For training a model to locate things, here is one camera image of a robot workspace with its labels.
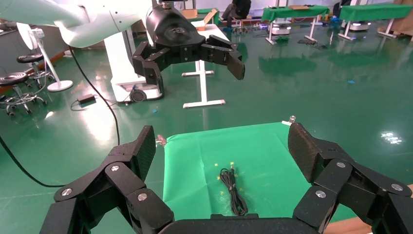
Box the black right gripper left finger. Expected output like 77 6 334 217
53 125 175 234

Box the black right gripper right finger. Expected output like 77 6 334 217
287 122 413 234

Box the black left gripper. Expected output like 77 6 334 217
132 5 246 87

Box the black data cable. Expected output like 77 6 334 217
219 166 249 217

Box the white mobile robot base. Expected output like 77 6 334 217
268 19 293 36
343 20 371 32

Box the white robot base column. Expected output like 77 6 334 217
104 28 165 103

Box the white metal leg table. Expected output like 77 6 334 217
180 24 230 109

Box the open brown cardboard carton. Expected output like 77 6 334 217
180 8 218 32

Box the green table cloth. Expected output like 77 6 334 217
163 122 357 223

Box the seated person in black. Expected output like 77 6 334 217
220 0 252 32

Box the black power adapter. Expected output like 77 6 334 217
70 94 97 112

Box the green cloth covered table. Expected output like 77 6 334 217
261 4 331 45
338 3 413 41

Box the white standing fan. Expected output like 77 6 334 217
17 22 74 93

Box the brown cardboard stack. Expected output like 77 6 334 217
377 16 413 37

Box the black round swivel stool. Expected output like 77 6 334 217
0 72 48 117
17 53 56 88

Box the person with blue shoes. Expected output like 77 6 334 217
330 0 352 22

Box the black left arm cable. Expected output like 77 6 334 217
68 47 121 146

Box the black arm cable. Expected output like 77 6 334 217
68 47 121 146
0 136 64 188

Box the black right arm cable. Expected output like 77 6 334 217
0 136 64 188

